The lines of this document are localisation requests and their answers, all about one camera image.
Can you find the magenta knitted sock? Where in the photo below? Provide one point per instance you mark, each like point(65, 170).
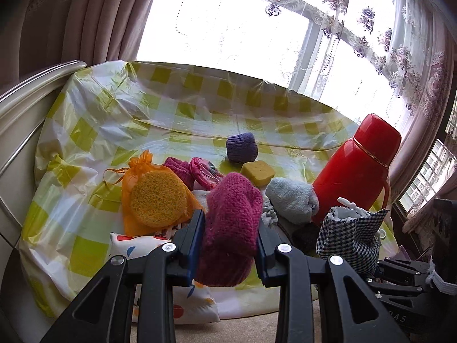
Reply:
point(232, 221)

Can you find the houndstooth fabric pouch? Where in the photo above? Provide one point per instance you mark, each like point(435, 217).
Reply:
point(351, 239)

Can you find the yellow sponge block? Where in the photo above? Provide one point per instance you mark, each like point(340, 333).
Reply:
point(257, 173)

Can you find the sheer floral lace curtain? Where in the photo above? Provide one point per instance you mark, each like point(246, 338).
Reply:
point(410, 60)

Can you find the mauve drape curtain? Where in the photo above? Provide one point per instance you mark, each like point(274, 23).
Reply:
point(89, 14)

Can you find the round yellow sponge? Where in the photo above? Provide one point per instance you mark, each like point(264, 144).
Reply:
point(159, 200)

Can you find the white patterned cloth bag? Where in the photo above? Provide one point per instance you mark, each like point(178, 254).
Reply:
point(142, 244)

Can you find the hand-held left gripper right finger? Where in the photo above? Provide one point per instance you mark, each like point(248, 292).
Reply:
point(261, 253)

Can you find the light blue fuzzy sock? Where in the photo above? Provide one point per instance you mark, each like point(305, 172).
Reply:
point(291, 200)

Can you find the grey cloth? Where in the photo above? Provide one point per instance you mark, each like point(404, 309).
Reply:
point(271, 216)

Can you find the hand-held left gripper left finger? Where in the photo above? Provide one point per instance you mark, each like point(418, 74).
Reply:
point(195, 246)

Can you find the side window with grid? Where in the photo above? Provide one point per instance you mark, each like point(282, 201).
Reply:
point(428, 171)

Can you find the pink fabric item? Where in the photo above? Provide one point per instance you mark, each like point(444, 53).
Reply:
point(205, 173)

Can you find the purple knitted sock roll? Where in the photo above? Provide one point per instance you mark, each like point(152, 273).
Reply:
point(242, 147)

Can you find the red thermos flask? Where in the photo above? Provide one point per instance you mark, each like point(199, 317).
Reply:
point(353, 164)

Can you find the grey window frame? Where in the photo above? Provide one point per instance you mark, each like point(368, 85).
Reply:
point(307, 43)

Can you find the yellow checkered plastic tablecloth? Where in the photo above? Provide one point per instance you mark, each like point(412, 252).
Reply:
point(178, 114)

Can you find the white headboard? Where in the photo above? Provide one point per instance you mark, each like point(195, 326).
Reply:
point(21, 114)

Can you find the orange organza bag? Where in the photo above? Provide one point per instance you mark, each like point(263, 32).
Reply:
point(130, 182)

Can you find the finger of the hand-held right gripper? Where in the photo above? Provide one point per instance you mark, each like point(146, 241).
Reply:
point(403, 271)

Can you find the dark magenta frilled sock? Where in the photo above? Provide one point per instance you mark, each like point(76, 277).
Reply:
point(178, 171)

